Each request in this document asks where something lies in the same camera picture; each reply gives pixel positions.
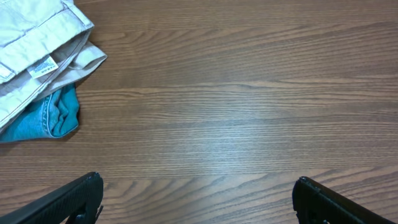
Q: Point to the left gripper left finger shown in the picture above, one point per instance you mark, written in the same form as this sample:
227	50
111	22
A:
76	202

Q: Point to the folded blue jeans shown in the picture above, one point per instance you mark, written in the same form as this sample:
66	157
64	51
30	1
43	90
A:
54	116

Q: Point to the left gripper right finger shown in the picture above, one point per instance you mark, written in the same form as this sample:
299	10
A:
316	204

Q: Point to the beige cotton shorts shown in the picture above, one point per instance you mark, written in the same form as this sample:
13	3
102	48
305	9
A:
44	47

